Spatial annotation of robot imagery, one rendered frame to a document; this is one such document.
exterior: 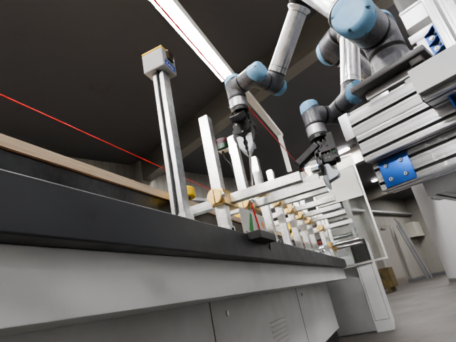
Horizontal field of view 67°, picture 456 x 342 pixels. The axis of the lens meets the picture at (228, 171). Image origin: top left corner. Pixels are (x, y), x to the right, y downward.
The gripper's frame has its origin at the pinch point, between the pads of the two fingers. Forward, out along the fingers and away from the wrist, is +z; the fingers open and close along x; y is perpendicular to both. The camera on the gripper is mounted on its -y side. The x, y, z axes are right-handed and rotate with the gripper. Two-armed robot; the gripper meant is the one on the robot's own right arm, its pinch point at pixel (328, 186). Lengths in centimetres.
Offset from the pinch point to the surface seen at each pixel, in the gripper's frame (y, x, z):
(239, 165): -29.8, -5.7, -17.4
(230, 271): -31, -32, 24
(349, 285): -32, 263, 37
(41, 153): -50, -79, -6
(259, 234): -22.7, -22.4, 14.4
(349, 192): -2, 247, -52
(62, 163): -50, -73, -5
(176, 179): -30, -57, 2
